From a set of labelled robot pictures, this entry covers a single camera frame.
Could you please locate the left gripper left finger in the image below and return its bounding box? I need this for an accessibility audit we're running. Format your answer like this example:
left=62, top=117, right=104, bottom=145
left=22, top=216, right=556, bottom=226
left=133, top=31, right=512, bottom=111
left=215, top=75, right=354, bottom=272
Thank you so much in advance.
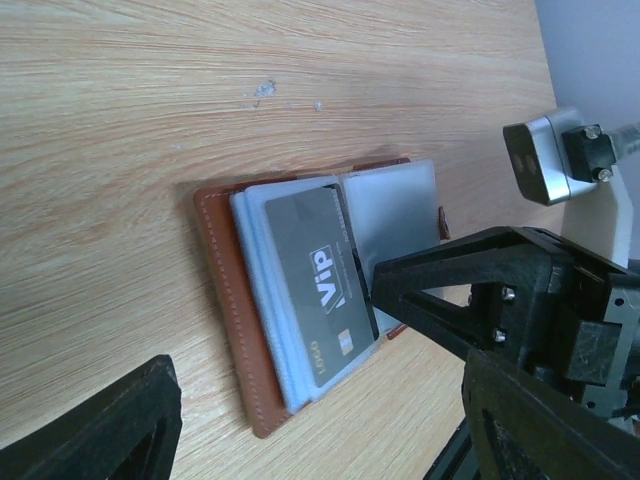
left=1, top=355, right=182, bottom=479

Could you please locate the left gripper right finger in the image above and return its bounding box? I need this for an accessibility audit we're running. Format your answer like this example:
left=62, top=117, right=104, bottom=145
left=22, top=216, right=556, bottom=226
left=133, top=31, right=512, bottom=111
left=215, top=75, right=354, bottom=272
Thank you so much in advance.
left=462, top=350, right=639, bottom=479

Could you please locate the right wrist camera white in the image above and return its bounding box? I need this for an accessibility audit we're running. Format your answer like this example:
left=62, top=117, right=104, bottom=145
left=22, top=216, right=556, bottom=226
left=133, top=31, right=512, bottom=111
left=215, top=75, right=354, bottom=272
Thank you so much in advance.
left=502, top=107, right=639, bottom=267

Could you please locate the grey VIP card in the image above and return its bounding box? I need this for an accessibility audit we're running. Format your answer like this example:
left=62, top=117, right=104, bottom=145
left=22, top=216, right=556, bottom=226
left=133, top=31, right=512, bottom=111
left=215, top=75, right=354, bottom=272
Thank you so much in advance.
left=264, top=183, right=379, bottom=400

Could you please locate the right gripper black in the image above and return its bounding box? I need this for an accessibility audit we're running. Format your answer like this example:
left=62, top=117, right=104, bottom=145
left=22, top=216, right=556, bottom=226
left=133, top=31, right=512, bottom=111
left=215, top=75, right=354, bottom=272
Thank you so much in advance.
left=371, top=227, right=639, bottom=420

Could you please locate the brown leather card holder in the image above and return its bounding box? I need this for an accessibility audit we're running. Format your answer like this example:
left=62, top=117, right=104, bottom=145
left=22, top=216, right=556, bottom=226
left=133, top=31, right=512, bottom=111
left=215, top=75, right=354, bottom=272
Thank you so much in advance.
left=193, top=158, right=448, bottom=439

